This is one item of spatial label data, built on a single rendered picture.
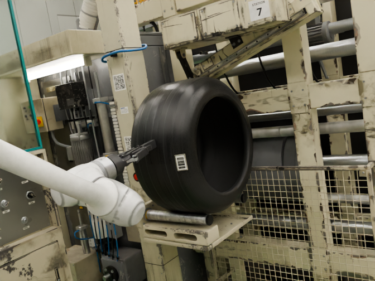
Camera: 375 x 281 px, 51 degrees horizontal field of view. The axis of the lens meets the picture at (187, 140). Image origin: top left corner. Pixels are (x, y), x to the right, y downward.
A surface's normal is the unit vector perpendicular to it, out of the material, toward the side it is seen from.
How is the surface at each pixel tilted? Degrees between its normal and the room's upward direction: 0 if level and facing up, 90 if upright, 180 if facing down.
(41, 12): 90
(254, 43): 90
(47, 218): 90
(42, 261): 90
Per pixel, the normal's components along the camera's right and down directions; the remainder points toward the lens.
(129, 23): 0.78, -0.05
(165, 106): -0.55, -0.51
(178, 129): 0.07, -0.18
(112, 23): -0.60, 0.19
